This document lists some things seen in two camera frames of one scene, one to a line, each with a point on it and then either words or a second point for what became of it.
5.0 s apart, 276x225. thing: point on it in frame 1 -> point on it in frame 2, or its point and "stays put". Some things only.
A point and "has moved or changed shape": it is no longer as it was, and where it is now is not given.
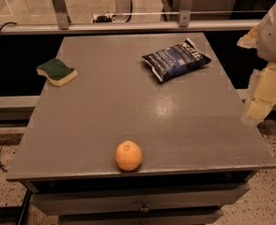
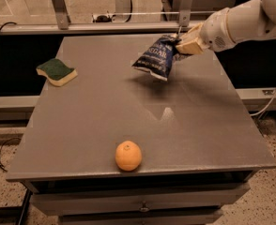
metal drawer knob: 144,208 stays put
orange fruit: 129,156 stays put
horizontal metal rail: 122,27 stays put
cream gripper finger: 250,39 -> 192,34
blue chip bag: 170,61 has moved or changed shape
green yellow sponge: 56,72 stays put
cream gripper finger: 267,87 -> 191,47
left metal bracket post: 59,5 stays put
